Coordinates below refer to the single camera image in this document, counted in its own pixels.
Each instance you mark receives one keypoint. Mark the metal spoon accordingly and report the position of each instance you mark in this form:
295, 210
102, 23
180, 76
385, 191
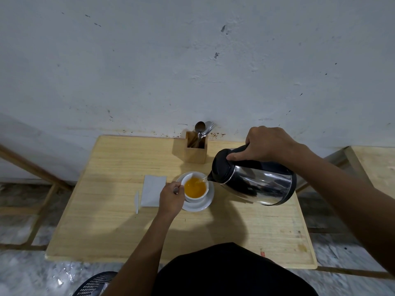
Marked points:
200, 126

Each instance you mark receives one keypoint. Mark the person's right hand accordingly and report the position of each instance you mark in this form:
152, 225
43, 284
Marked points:
271, 146

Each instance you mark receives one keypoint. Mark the orange tea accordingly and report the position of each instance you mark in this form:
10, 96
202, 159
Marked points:
195, 187

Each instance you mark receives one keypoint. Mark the wooden cutlery holder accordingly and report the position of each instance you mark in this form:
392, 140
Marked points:
195, 155

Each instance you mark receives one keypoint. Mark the white paper napkin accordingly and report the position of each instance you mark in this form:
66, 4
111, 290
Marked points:
152, 191

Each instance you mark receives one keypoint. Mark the person's right forearm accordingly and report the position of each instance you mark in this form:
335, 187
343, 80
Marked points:
345, 194

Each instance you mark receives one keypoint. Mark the wooden frame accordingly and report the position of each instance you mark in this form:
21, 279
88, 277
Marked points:
37, 175

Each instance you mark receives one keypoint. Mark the metal fork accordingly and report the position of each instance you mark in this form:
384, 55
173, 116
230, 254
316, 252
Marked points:
209, 127

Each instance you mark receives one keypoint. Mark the white sugar stick packet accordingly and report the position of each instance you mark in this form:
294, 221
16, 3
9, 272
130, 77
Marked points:
136, 201

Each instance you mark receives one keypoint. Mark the white tea cup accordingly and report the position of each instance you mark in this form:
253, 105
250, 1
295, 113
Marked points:
197, 199

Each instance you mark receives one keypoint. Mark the black mesh stool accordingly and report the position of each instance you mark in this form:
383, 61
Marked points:
92, 285

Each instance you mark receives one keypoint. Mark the wooden side table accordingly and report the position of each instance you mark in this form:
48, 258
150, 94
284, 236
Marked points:
373, 166

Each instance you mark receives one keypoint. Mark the person's left thumb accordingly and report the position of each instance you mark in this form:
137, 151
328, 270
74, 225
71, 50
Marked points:
174, 184

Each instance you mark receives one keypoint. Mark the person's left hand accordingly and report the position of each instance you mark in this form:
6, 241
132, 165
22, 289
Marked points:
169, 200

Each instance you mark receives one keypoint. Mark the person's left forearm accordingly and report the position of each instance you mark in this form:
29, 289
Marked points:
139, 255

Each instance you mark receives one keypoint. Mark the person's right thumb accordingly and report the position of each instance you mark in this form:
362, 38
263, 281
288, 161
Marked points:
237, 156

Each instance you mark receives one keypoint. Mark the person's black clothing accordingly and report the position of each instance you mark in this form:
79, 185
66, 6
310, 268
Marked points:
231, 271

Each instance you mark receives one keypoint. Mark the steel kettle with black lid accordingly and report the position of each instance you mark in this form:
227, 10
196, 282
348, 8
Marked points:
262, 181

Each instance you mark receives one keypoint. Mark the white saucer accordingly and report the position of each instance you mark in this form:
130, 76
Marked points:
202, 208

